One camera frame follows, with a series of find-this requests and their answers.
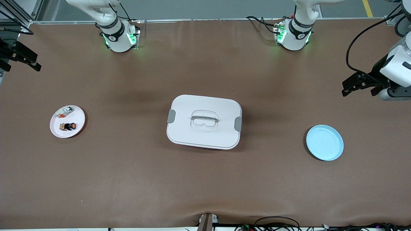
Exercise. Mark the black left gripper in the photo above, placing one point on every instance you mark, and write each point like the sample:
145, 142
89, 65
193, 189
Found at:
376, 73

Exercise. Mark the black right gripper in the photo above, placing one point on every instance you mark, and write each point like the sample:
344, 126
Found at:
7, 51

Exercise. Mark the orange black push switch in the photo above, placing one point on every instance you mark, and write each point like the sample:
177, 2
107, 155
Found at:
68, 126

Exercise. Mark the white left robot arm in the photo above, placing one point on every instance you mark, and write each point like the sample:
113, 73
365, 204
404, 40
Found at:
295, 35

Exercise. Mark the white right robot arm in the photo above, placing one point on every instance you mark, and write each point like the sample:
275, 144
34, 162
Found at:
117, 37

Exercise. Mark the light blue round plate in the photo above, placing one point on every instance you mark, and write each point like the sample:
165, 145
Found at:
324, 142

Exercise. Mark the pink round plate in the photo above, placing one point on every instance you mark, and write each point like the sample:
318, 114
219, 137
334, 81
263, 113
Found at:
77, 117

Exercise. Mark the grey box latch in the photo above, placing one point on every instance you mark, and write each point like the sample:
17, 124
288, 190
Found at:
238, 124
171, 116

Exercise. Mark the white lidded storage box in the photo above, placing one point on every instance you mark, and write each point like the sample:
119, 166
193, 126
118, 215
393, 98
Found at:
205, 138

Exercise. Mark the brown table mat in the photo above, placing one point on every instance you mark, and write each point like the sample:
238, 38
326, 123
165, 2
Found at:
205, 179

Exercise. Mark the aluminium frame profile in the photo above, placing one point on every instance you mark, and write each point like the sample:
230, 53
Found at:
38, 8
388, 21

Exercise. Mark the red silver small switch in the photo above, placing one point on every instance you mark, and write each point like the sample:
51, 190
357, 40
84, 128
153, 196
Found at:
64, 113

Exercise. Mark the brown bracket post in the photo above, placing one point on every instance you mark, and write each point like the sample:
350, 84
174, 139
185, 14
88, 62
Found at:
205, 223

